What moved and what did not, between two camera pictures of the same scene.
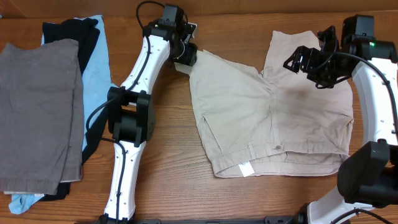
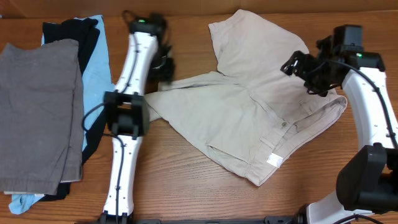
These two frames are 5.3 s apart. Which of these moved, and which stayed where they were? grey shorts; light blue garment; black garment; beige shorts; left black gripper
Moved: beige shorts; left black gripper
Stayed: grey shorts; light blue garment; black garment
